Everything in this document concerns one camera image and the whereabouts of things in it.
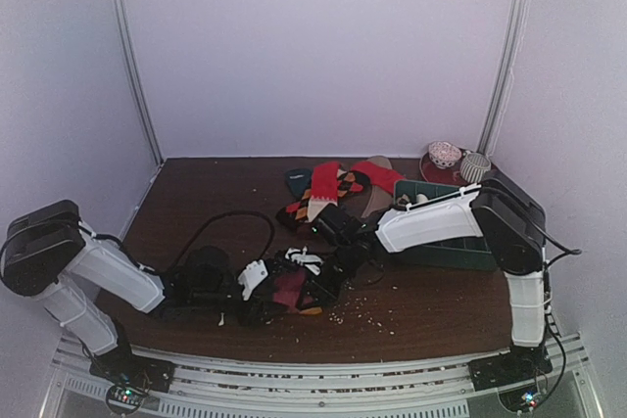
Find left round controller board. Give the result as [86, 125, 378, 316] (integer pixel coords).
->
[104, 385, 148, 415]

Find green plastic divided organizer tray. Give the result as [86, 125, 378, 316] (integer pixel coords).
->
[390, 180, 497, 272]

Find right round controller board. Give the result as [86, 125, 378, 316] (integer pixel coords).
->
[498, 386, 543, 414]

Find dark teal sock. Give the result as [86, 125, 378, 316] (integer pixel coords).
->
[284, 168, 313, 200]

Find left aluminium corner post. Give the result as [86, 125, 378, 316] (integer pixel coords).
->
[112, 0, 165, 166]

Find long red sock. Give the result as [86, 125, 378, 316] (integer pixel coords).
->
[351, 161, 405, 195]

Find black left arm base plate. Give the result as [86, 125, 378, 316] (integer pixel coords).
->
[89, 347, 175, 393]

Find black red yellow argyle sock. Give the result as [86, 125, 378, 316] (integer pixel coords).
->
[275, 170, 370, 231]

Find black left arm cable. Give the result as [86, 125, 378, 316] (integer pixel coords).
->
[169, 211, 275, 282]

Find red and cream lace sock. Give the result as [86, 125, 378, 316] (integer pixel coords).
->
[307, 162, 340, 222]

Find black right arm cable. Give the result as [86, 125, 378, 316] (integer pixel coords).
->
[489, 182, 582, 267]

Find tan and brown ribbed sock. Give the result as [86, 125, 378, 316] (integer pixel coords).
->
[362, 156, 394, 218]

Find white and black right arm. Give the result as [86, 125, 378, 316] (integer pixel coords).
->
[313, 170, 547, 381]

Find striped grey ceramic cup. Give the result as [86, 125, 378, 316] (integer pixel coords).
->
[459, 152, 492, 184]

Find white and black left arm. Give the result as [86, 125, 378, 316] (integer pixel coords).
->
[1, 200, 270, 383]

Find patterned white ceramic bowl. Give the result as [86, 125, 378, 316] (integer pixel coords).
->
[428, 141, 462, 169]

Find dark red round plate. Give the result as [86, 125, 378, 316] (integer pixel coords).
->
[419, 148, 469, 187]

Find round controller board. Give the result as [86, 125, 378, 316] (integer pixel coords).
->
[104, 385, 148, 415]
[498, 386, 543, 414]

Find rolled argyle sock in tray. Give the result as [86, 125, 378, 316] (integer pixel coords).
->
[396, 195, 411, 206]

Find right aluminium corner post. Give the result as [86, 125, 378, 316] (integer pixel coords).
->
[477, 0, 529, 159]

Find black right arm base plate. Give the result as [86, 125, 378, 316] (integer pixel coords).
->
[468, 345, 553, 392]

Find aluminium corner post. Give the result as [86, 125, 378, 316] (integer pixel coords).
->
[112, 0, 165, 166]
[477, 0, 529, 159]

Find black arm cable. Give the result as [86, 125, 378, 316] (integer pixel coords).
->
[169, 211, 275, 282]
[489, 182, 582, 267]

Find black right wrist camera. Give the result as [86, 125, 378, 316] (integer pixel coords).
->
[313, 205, 364, 246]

